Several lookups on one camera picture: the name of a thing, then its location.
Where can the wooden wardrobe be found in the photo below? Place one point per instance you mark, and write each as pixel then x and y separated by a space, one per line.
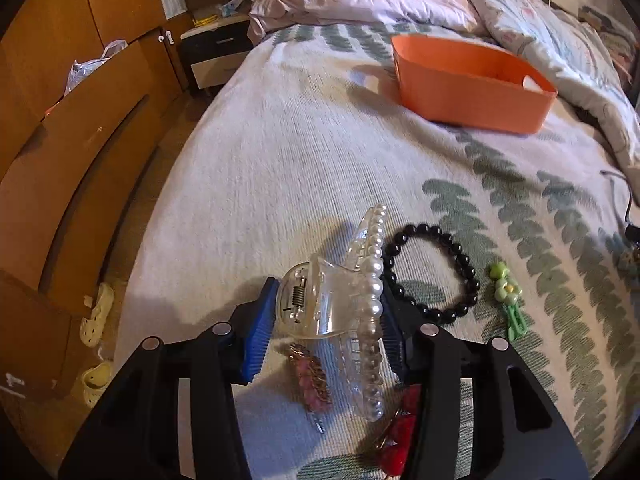
pixel 75 135

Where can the red hair clip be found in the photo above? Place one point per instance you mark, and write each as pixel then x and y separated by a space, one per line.
pixel 402 430

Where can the leaf pattern bedspread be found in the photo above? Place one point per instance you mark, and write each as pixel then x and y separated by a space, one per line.
pixel 300 160

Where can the orange storage basket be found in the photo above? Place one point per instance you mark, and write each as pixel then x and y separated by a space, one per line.
pixel 465 95

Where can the lilac crumpled quilt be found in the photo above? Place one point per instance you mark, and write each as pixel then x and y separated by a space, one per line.
pixel 350 0

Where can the floral print duvet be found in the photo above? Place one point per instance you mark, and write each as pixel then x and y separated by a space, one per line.
pixel 550 45

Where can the cream clog slipper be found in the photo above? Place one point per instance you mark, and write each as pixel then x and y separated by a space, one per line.
pixel 97 315
pixel 96 385

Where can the white carton box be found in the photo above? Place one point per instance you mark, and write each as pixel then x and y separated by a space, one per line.
pixel 173 0

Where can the crumpled plastic bag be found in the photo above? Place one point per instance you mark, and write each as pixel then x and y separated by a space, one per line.
pixel 90 70

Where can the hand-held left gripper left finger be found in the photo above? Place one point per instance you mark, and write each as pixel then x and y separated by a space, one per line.
pixel 260 332

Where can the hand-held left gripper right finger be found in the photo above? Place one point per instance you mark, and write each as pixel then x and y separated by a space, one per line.
pixel 396 345

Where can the clear pearl hair claw clip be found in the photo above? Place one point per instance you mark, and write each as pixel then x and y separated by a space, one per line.
pixel 320 300

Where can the black and white nightstand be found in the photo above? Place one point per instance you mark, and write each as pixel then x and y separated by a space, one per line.
pixel 220 52

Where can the green flower hair clip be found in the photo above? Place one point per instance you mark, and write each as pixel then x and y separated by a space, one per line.
pixel 506 292

